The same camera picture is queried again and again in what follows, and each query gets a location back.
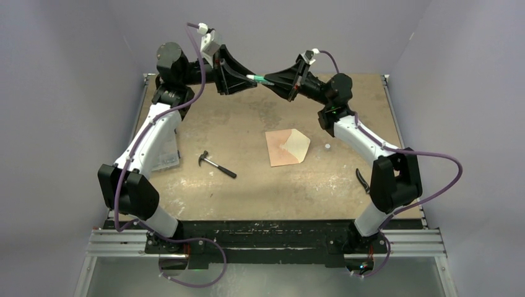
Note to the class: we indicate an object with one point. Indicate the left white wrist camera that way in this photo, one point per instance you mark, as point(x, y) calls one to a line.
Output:
point(211, 41)

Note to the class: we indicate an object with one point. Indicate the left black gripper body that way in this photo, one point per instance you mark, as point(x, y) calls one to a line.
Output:
point(220, 74)

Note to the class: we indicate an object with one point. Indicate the green white glue stick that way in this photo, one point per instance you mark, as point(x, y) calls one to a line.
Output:
point(259, 79)

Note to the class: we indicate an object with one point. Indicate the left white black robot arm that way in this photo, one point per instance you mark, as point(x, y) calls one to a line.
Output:
point(125, 184)

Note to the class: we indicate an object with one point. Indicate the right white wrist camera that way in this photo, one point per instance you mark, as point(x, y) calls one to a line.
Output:
point(308, 56)

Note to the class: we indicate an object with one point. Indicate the brown envelope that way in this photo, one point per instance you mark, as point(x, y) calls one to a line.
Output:
point(286, 147)

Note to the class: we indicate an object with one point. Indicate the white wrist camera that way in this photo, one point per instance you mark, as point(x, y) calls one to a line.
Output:
point(308, 56)
point(211, 41)

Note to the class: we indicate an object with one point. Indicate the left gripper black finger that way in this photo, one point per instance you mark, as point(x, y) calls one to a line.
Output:
point(235, 85)
point(232, 66)

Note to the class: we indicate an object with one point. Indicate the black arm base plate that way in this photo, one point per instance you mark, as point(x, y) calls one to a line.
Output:
point(332, 243)

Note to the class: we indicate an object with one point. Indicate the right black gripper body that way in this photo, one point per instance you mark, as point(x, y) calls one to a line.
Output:
point(305, 83)

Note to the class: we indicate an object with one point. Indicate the aluminium frame rail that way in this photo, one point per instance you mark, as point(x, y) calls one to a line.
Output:
point(134, 243)

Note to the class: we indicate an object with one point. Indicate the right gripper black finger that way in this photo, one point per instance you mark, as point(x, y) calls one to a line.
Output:
point(285, 90)
point(288, 77)

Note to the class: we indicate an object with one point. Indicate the small black hammer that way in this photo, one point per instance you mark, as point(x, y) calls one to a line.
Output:
point(204, 157)

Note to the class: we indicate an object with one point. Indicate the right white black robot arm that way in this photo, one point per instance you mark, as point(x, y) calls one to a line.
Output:
point(395, 176)

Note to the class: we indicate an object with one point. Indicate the clear plastic organizer box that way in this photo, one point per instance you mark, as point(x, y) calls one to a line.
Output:
point(169, 155)

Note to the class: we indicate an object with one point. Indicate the black handled pliers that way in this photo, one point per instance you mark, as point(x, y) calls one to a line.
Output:
point(362, 181)

